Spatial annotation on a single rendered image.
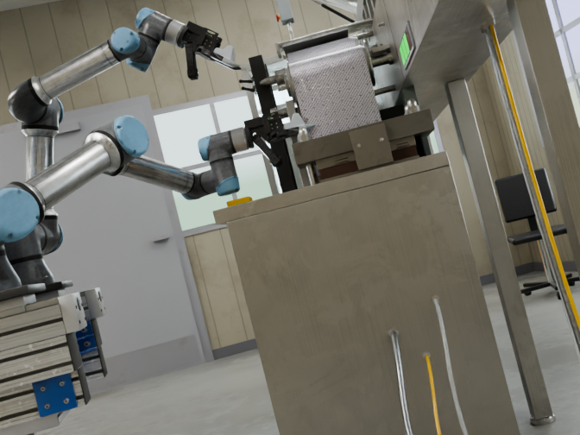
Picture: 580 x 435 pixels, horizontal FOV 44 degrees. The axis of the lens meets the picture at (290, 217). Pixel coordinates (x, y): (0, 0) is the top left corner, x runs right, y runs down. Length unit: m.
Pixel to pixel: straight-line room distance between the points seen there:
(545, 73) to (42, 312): 1.23
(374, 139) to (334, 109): 0.27
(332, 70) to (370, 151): 0.37
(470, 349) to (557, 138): 0.72
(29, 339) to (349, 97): 1.16
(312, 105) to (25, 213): 0.96
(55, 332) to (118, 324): 3.96
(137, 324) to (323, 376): 3.84
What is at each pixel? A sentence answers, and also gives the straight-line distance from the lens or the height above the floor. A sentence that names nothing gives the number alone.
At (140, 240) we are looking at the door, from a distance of 5.73.
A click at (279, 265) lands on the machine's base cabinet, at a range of 1.98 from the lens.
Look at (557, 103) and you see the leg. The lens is 1.54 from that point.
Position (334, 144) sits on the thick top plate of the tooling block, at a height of 1.00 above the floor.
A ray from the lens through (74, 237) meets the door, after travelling 5.78.
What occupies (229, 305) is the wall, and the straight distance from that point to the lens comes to 5.79.
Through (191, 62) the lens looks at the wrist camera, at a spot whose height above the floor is 1.39.
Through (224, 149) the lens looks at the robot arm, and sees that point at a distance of 2.24.
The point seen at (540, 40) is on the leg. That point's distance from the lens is 1.55.
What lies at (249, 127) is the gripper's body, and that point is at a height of 1.14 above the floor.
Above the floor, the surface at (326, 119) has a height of 1.10.
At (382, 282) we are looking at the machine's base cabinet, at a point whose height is 0.60.
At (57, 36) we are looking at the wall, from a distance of 6.13.
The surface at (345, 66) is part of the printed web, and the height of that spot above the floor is 1.25.
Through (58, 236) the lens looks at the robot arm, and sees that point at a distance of 2.50.
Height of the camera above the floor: 0.77
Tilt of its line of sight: 2 degrees up
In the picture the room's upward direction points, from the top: 14 degrees counter-clockwise
